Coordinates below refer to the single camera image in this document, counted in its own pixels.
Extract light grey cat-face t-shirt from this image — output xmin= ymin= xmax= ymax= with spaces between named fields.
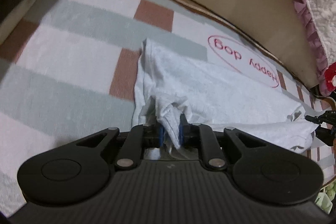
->
xmin=132 ymin=40 xmax=317 ymax=153

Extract light green garment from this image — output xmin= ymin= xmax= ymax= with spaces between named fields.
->
xmin=315 ymin=182 xmax=335 ymax=214

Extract checkered pastel floor rug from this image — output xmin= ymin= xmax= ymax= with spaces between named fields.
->
xmin=1 ymin=0 xmax=333 ymax=216

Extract off-white bottom folded garment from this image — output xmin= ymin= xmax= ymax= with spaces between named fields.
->
xmin=1 ymin=0 xmax=36 ymax=43

